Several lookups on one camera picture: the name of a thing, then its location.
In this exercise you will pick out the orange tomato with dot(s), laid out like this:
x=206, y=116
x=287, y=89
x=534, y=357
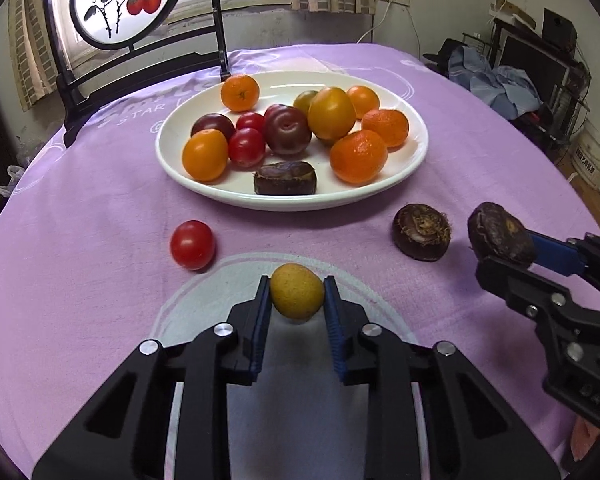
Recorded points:
x=205, y=156

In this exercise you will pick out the white oval plate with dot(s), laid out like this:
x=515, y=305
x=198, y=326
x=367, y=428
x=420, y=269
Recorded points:
x=405, y=160

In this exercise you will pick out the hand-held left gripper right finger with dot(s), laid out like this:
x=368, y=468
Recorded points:
x=332, y=322

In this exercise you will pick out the dark brown water chestnut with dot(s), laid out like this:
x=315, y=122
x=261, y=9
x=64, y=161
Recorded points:
x=422, y=232
x=284, y=179
x=501, y=232

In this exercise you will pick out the white plastic bucket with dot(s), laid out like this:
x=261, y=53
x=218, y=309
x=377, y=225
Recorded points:
x=597, y=155

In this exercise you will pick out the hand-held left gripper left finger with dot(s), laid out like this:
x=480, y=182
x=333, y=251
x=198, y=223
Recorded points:
x=262, y=320

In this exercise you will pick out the yellow-orange tomato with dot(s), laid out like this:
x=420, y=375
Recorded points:
x=331, y=113

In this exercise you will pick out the orange tangerine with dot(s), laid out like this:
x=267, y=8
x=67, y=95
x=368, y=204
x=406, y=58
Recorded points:
x=387, y=127
x=358, y=157
x=240, y=92

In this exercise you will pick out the blue-grey clothes pile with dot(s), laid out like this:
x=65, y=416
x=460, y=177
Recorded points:
x=505, y=87

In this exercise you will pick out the person's right hand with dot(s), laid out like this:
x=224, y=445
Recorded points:
x=584, y=440

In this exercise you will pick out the yellow kumquat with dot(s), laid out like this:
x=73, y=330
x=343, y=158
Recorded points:
x=297, y=291

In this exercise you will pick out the dark purple plum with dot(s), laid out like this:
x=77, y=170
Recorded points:
x=287, y=130
x=211, y=122

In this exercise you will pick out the black chair with painted panel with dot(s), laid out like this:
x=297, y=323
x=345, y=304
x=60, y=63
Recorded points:
x=110, y=0

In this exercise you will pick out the dark jacket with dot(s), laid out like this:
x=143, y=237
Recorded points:
x=442, y=57

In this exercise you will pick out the small orange kumquat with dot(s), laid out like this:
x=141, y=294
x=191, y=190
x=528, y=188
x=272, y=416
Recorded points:
x=365, y=101

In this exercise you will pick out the purple printed tablecloth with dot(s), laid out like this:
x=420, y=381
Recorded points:
x=80, y=270

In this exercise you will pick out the olive green kumquat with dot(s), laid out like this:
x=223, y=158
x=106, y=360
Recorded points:
x=302, y=101

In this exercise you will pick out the clear plastic bag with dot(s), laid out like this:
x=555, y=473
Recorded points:
x=10, y=180

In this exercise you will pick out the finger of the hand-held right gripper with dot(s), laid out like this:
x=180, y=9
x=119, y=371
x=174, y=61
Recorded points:
x=510, y=282
x=555, y=253

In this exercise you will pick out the black monitor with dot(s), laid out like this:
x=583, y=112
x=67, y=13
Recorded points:
x=530, y=67

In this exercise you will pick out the red cherry tomato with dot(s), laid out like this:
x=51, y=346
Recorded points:
x=246, y=148
x=250, y=121
x=192, y=245

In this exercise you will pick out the black speaker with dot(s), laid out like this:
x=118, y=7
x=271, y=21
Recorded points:
x=560, y=30

